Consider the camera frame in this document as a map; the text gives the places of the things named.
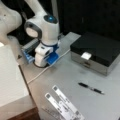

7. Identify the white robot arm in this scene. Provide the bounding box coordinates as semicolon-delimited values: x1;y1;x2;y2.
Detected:
25;0;59;67

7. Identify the clear plastic ruler strip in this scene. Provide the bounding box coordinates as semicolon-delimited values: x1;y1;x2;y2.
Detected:
42;106;61;120

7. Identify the black and grey storage box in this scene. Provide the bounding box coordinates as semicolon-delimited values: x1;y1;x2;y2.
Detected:
70;32;120;75

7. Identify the wooden shelf block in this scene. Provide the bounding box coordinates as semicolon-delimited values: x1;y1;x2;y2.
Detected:
0;45;40;120

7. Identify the black pen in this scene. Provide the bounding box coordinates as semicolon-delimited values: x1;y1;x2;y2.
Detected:
78;83;105;95

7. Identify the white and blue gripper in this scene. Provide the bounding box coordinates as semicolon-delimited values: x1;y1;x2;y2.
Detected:
35;43;59;67

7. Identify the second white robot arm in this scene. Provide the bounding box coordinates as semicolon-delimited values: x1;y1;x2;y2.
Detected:
0;0;22;59

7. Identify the upper metal ruler strip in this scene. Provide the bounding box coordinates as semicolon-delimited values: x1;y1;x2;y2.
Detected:
52;85;85;120

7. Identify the black tray with blue edge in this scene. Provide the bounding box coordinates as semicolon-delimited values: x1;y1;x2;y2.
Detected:
22;39;39;63

